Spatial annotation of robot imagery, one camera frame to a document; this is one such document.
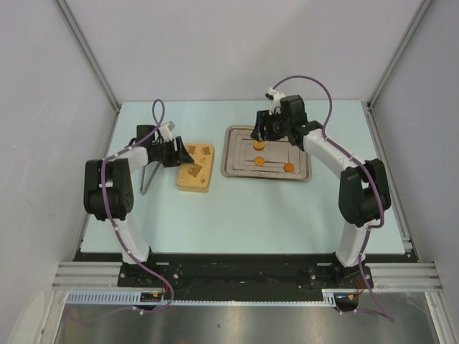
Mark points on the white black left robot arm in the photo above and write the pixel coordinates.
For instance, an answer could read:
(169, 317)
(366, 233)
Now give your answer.
(108, 192)

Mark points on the aluminium frame post right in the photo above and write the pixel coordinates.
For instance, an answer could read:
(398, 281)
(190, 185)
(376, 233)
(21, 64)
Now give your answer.
(407, 38)

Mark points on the orange swirl flower cookie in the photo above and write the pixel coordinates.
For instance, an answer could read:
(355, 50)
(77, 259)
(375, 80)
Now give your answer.
(259, 161)

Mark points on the gold cookie tin box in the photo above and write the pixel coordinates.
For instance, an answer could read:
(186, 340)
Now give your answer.
(193, 188)

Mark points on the steel tongs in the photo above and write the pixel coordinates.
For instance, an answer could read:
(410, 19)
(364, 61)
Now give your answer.
(146, 180)

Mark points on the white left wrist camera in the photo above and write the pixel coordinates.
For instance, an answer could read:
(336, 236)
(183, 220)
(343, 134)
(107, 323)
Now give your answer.
(165, 131)

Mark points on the small steel tin lid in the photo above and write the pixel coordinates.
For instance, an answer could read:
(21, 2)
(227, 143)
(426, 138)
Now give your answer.
(200, 172)

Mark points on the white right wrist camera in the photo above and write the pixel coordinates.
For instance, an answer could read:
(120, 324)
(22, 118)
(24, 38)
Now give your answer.
(274, 97)

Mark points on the aluminium frame post left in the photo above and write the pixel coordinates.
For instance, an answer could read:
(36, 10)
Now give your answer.
(83, 45)

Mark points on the aluminium frame post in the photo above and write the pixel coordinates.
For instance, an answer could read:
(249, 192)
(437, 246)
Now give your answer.
(83, 45)
(407, 38)

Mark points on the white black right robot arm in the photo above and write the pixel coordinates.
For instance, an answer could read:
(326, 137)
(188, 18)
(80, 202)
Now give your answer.
(363, 185)

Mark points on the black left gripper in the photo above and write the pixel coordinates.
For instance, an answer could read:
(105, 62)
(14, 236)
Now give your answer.
(178, 158)

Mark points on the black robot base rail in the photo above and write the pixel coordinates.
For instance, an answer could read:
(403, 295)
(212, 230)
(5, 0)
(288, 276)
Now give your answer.
(241, 277)

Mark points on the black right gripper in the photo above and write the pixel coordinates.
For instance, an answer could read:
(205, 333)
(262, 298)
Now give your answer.
(263, 119)

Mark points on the orange chocolate chip cookie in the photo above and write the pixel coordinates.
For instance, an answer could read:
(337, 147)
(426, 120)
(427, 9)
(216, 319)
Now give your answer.
(289, 167)

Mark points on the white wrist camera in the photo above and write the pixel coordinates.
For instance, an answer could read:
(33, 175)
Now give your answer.
(274, 97)
(165, 131)

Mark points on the dotted orange sandwich cookie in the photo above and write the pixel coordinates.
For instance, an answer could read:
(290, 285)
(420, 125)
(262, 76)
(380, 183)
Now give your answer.
(258, 146)

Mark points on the large steel baking tray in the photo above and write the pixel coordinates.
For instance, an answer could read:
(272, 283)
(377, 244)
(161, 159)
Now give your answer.
(238, 156)

